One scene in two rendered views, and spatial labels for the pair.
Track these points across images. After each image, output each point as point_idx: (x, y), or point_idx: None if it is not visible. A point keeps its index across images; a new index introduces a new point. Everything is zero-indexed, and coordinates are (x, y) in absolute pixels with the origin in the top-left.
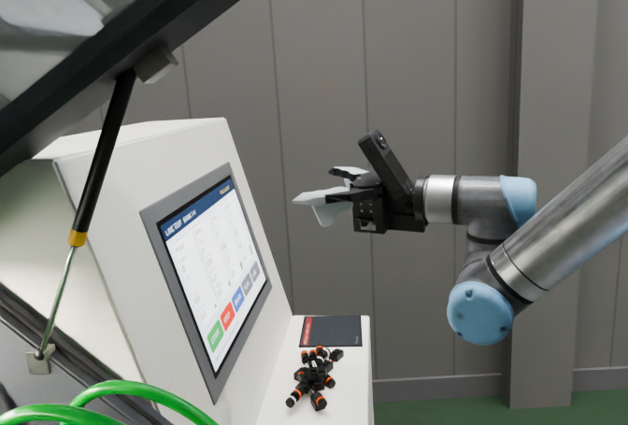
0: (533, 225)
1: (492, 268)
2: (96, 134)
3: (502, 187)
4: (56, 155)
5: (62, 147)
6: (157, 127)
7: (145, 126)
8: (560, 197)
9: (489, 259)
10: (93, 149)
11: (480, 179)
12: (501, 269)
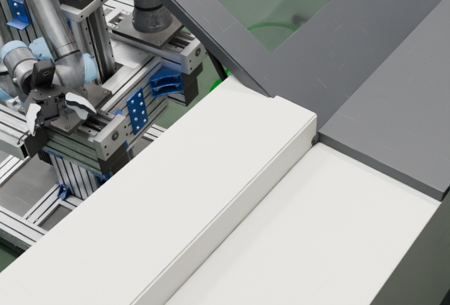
0: (63, 27)
1: (77, 51)
2: (181, 202)
3: (25, 46)
4: (229, 86)
5: (222, 125)
6: (106, 226)
7: (106, 261)
8: (54, 13)
9: (72, 51)
10: (206, 97)
11: (24, 52)
12: (77, 47)
